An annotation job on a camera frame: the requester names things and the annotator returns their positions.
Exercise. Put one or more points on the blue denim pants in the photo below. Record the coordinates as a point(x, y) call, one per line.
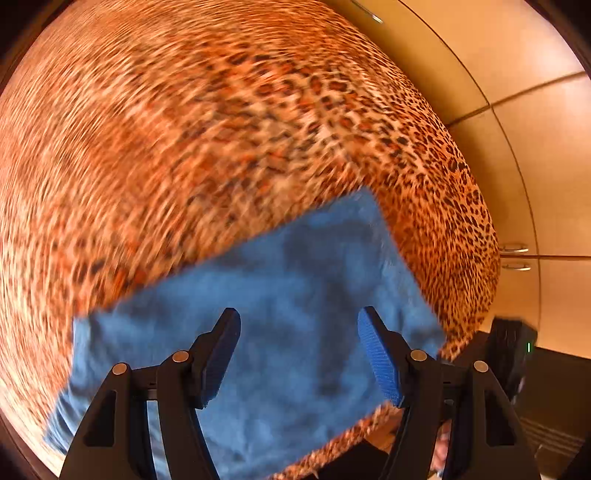
point(295, 286)

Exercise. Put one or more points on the dark furniture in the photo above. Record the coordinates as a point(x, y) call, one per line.
point(554, 397)

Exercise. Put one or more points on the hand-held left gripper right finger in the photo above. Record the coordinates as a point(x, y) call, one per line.
point(376, 355)

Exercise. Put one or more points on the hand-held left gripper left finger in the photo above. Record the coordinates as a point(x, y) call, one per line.
point(220, 355)

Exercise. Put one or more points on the leopard print blanket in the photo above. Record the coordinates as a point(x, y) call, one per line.
point(184, 138)

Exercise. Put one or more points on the wooden wardrobe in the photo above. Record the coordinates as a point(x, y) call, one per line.
point(531, 161)

